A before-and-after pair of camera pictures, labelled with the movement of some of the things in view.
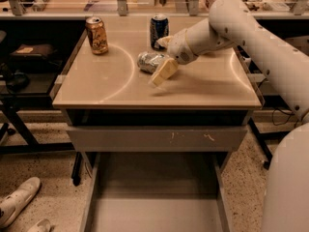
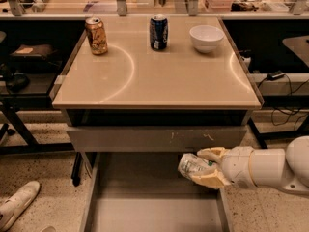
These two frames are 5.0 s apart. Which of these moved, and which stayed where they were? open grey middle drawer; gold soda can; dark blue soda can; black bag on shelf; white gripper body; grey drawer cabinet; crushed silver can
Moved: crushed silver can; white gripper body
Stayed: dark blue soda can; grey drawer cabinet; open grey middle drawer; black bag on shelf; gold soda can
